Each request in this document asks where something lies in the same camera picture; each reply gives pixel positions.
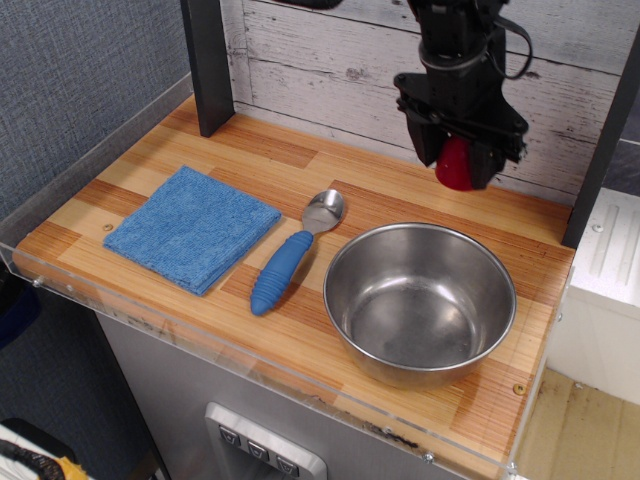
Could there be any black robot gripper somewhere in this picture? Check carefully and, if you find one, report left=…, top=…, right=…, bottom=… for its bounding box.
left=394, top=47, right=528, bottom=190

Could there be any red toy beetroot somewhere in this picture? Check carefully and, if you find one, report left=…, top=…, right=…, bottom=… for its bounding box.
left=435, top=136, right=473, bottom=191

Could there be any stainless steel bowl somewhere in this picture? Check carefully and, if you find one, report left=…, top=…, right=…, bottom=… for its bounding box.
left=323, top=223, right=517, bottom=389

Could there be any white ribbed side cabinet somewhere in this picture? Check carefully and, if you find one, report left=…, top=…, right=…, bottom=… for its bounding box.
left=547, top=188, right=639, bottom=404

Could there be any blue folded microfiber cloth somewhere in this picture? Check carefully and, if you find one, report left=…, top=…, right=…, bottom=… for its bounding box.
left=103, top=166, right=281, bottom=296

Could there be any silver button control panel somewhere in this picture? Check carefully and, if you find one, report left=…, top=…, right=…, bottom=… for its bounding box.
left=205, top=402, right=328, bottom=479

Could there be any yellow object at corner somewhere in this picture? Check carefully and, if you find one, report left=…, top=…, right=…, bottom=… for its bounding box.
left=55, top=457, right=90, bottom=480

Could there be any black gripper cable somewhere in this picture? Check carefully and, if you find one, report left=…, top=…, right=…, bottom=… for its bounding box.
left=492, top=12, right=534, bottom=81

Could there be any dark grey right post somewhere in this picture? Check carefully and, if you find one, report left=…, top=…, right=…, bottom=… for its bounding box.
left=561, top=32, right=639, bottom=249

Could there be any dark grey post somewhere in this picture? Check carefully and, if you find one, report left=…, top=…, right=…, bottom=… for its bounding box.
left=561, top=32, right=639, bottom=249
left=180, top=0, right=235, bottom=137

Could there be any blue handled metal spoon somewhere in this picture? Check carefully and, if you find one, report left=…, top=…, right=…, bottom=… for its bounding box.
left=250, top=189, right=345, bottom=316

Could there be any dark grey left post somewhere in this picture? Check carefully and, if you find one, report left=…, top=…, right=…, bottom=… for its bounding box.
left=180, top=0, right=235, bottom=137

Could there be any clear acrylic guard rail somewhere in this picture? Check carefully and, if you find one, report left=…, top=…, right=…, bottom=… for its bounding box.
left=1, top=76, right=573, bottom=479

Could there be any black braided cable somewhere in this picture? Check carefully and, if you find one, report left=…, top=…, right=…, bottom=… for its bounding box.
left=0, top=439, right=64, bottom=480

